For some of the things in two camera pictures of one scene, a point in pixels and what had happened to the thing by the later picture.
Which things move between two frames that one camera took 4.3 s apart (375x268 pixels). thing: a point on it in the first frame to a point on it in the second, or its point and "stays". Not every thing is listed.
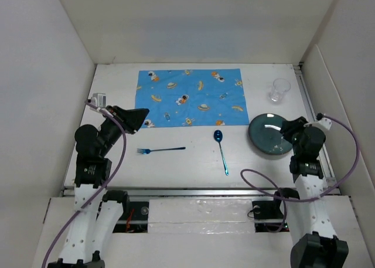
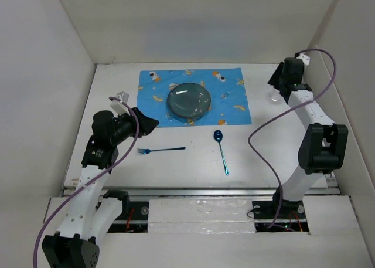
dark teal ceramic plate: (265, 134) to (188, 100)
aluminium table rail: (180, 192) stays
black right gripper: (288, 127) to (273, 80)
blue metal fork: (146, 151) stays
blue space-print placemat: (191, 97) stays
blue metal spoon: (218, 136) stays
